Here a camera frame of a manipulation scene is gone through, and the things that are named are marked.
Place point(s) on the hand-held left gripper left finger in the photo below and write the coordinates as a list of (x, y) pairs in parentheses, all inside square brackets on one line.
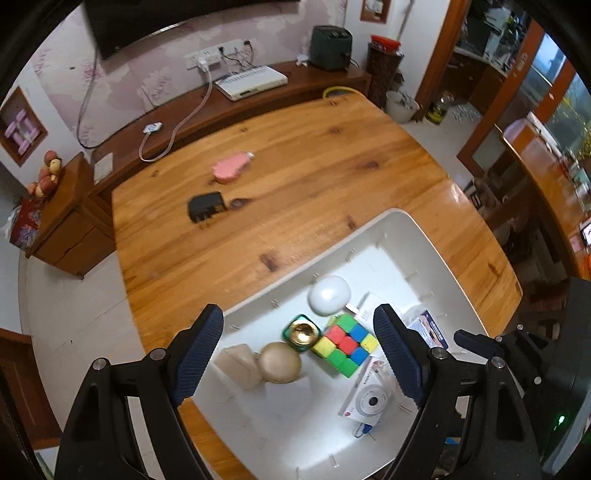
[(198, 360)]

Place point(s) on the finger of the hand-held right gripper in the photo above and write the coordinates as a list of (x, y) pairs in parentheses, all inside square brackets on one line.
[(473, 341)]

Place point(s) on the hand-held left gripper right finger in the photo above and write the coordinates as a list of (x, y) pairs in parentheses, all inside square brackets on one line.
[(399, 355)]

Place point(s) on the printed plastic packet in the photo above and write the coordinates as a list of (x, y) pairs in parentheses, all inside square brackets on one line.
[(431, 332)]

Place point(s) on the beige angular plastic case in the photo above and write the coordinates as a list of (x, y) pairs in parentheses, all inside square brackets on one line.
[(240, 367)]

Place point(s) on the white toy camera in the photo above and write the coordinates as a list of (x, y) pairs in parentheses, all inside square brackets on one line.
[(369, 401)]

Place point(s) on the colourful puzzle cube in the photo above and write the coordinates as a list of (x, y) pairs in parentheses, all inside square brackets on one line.
[(344, 346)]

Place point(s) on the white charger plug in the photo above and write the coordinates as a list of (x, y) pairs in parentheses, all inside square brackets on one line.
[(369, 307)]

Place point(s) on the round cream gold compact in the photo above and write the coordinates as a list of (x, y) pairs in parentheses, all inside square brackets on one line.
[(279, 362)]

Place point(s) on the white earbud case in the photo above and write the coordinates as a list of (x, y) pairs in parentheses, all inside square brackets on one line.
[(330, 295)]

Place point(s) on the green jar with gold lid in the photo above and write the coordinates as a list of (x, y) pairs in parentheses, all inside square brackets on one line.
[(302, 334)]

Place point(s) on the white plastic bin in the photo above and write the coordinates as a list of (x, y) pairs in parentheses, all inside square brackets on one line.
[(286, 415)]

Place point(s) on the black power adapter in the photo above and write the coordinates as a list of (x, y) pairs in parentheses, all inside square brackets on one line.
[(205, 206)]

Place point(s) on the wooden side counter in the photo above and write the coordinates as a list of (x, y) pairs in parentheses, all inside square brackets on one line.
[(545, 175)]

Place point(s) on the wooden drawer cabinet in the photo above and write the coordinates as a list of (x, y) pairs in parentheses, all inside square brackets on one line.
[(69, 230)]

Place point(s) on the pink oval case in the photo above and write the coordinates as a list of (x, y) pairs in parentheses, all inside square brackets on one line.
[(231, 168)]

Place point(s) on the white paper card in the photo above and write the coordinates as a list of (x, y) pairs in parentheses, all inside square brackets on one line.
[(103, 168)]

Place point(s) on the red printed box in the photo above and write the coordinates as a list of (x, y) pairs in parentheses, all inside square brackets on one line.
[(25, 224)]

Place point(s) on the bowl of fruit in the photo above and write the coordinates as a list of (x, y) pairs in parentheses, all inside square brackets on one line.
[(46, 177)]

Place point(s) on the white waste bin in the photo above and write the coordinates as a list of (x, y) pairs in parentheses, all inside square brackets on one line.
[(401, 106)]

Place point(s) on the long wooden media stand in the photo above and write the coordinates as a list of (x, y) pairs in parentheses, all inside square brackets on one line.
[(277, 97)]

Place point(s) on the dark wicker basket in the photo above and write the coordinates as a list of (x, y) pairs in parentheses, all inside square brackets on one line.
[(383, 74)]

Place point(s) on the white set-top box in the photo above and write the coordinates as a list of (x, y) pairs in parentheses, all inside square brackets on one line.
[(251, 82)]

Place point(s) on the small white figurine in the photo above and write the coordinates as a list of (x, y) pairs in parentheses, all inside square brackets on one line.
[(302, 59)]

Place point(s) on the dark green toaster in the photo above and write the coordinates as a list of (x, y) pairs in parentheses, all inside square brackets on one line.
[(328, 46)]

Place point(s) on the black television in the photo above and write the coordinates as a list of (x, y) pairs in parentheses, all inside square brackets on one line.
[(175, 23)]

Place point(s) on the wall niche with pink items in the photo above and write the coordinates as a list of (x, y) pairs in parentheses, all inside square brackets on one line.
[(21, 129)]

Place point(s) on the white wall power strip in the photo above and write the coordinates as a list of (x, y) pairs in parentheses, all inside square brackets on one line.
[(207, 56)]

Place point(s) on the framed wall panel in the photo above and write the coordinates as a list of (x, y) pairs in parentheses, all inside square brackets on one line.
[(375, 10)]

